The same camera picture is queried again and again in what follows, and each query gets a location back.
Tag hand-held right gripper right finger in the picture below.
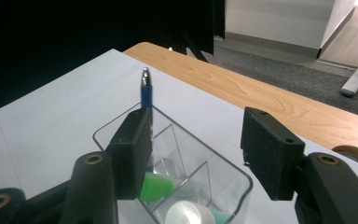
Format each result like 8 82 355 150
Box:
240 106 307 202

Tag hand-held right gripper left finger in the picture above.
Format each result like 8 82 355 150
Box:
104 107 154 201

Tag green highlighter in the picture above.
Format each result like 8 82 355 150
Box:
139 171 176 203

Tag blue pen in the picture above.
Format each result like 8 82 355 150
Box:
140 66 154 173

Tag clear plastic pen holder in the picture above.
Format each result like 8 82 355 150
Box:
91 102 255 224

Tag green and white glue stick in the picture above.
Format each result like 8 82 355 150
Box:
163 200 231 224

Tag black stand legs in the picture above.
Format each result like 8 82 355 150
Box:
167 31 210 63

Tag white cabinet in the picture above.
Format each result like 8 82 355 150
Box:
224 0 357 60

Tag black curtain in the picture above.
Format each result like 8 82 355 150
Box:
0 0 227 119

